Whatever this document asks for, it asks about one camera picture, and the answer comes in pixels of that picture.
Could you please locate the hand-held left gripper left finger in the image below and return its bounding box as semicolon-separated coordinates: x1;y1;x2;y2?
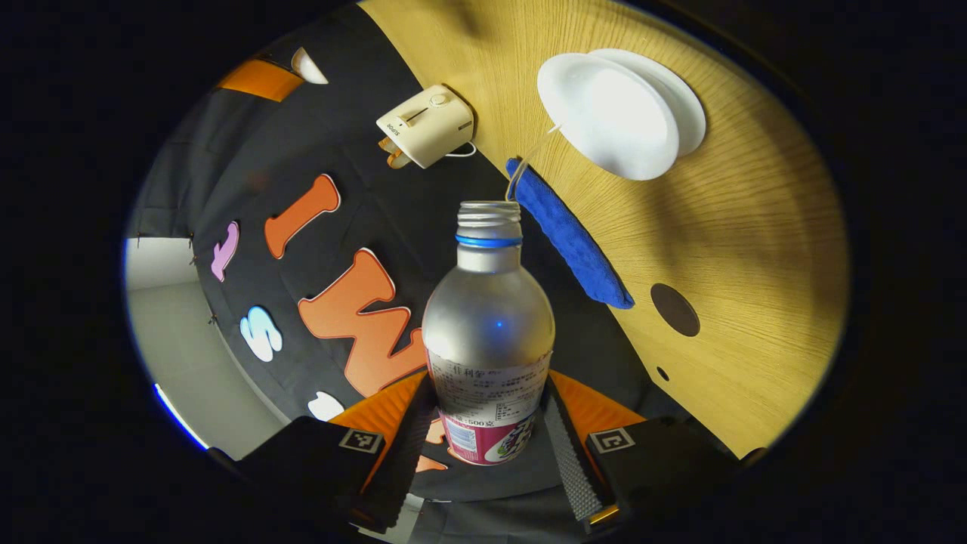
208;370;439;535

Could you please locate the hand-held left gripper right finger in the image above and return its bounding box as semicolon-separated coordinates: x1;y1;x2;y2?
540;370;745;533

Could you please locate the white teacup lid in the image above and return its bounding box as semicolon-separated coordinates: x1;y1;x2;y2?
291;47;330;85

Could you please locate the silver water bottle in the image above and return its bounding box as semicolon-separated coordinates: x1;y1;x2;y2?
422;200;556;467

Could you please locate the round brown coaster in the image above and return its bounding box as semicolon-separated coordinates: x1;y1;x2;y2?
650;283;701;338

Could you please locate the white teacup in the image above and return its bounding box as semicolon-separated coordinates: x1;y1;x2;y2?
536;48;708;182

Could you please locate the black backdrop cloth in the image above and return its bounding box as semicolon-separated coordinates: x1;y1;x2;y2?
125;4;666;530

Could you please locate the white toaster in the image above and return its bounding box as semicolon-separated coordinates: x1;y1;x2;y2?
376;84;476;169

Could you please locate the blue towel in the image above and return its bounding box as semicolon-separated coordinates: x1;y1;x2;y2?
505;157;635;311

